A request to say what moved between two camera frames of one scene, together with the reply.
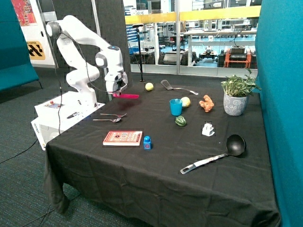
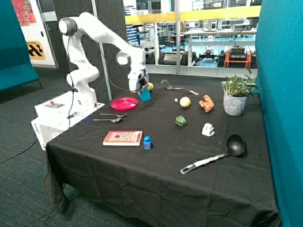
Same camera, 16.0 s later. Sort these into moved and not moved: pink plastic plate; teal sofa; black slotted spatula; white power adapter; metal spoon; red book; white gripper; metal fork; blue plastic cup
Moved: blue plastic cup; white gripper; pink plastic plate
Not moved: metal fork; teal sofa; white power adapter; black slotted spatula; metal spoon; red book
